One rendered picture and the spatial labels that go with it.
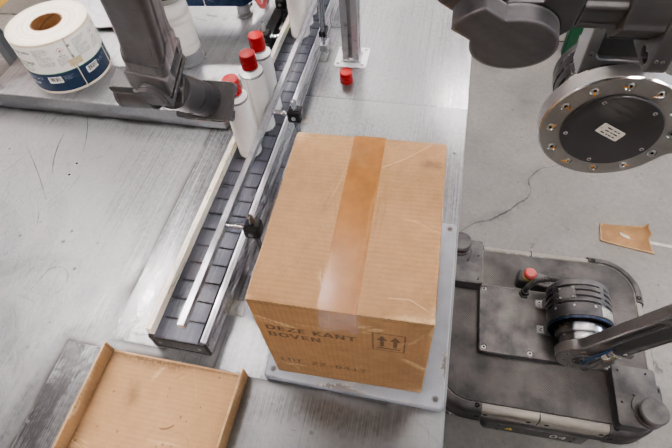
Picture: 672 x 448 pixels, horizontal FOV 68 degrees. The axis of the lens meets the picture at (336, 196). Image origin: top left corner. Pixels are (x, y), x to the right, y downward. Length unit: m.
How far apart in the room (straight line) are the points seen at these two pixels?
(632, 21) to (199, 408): 0.81
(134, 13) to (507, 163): 1.92
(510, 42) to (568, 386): 1.25
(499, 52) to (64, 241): 0.98
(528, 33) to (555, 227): 1.72
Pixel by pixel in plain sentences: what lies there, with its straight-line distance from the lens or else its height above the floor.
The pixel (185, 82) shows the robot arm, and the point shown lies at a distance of 0.79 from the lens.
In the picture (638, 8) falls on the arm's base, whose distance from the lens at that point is 0.49.
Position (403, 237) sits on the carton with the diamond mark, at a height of 1.12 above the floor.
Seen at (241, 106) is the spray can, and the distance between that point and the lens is 1.03.
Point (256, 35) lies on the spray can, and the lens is 1.11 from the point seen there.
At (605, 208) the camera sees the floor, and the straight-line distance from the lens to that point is 2.29.
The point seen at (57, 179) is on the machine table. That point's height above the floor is 0.83.
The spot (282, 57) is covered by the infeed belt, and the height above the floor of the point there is 0.88.
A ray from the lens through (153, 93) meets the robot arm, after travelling 0.73.
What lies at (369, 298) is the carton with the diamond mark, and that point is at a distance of 0.64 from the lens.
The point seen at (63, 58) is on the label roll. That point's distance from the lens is 1.44.
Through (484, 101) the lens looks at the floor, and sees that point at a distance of 2.59.
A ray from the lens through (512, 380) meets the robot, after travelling 1.57.
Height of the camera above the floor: 1.69
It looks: 52 degrees down
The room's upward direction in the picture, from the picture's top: 7 degrees counter-clockwise
